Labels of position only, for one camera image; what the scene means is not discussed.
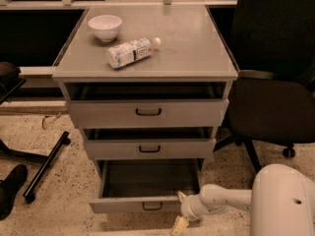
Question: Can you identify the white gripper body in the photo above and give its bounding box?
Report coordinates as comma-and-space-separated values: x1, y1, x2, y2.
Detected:
180, 195, 206, 221

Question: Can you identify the grey bottom drawer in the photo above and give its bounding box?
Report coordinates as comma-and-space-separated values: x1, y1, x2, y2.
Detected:
90, 158, 203, 213

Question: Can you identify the grey drawer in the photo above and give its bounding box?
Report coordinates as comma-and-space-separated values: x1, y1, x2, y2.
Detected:
90, 158, 203, 213
66, 99, 228, 129
84, 139, 216, 160

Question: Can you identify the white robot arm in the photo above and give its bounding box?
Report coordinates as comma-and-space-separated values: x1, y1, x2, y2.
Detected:
170, 164, 315, 236

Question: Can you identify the grey middle drawer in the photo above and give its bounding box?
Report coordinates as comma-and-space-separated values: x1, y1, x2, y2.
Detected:
84, 139, 216, 160

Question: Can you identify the grey top drawer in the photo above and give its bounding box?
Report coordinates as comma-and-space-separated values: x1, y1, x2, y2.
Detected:
66, 99, 228, 129

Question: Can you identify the grey drawer cabinet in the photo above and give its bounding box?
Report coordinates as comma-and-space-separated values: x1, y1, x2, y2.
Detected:
51, 4, 239, 186

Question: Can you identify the plastic bottle with white label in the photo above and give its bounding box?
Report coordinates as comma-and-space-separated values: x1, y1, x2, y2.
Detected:
106, 37, 161, 69

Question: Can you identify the black office chair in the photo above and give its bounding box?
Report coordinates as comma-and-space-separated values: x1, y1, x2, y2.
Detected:
216, 0, 315, 170

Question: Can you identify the white ceramic bowl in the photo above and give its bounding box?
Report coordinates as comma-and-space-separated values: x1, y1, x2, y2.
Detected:
88, 15, 122, 42

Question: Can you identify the black chair base left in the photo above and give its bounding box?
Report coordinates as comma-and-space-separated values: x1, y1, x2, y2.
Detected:
0, 62, 71, 205

